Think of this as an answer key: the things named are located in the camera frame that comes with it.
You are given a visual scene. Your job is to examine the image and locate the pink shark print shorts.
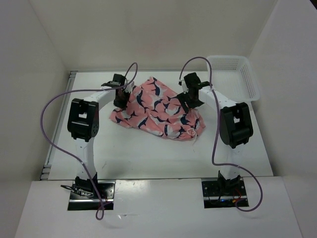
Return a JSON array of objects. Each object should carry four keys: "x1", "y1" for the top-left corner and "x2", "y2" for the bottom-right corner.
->
[{"x1": 109, "y1": 77, "x2": 206, "y2": 141}]

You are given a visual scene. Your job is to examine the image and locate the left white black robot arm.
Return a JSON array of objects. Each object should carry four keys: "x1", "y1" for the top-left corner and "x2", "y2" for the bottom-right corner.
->
[{"x1": 67, "y1": 74, "x2": 134, "y2": 198}]

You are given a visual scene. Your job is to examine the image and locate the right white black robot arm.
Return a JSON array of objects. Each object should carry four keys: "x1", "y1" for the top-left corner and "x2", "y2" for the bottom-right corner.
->
[{"x1": 177, "y1": 72, "x2": 254, "y2": 195}]

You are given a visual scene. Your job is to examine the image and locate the white plastic basket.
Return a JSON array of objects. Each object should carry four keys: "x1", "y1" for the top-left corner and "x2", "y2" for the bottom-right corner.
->
[{"x1": 207, "y1": 56, "x2": 260, "y2": 102}]

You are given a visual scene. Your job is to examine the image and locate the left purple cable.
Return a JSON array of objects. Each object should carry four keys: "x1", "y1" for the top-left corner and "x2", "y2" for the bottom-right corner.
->
[{"x1": 41, "y1": 62, "x2": 138, "y2": 221}]

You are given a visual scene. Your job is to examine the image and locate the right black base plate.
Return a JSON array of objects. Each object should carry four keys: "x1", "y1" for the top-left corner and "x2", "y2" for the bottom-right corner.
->
[{"x1": 201, "y1": 178, "x2": 249, "y2": 209}]

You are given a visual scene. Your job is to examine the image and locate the aluminium table edge rail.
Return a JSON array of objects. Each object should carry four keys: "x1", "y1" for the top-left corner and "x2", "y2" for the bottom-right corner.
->
[{"x1": 40, "y1": 71, "x2": 77, "y2": 181}]

